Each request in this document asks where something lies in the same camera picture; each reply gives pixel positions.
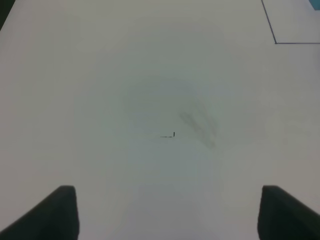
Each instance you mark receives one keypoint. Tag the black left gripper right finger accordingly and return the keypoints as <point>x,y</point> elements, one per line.
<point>283,217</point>

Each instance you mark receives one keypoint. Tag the blue template block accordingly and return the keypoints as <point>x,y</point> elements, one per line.
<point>315,4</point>

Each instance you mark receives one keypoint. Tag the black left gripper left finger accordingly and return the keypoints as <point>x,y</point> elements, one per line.
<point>55,218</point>

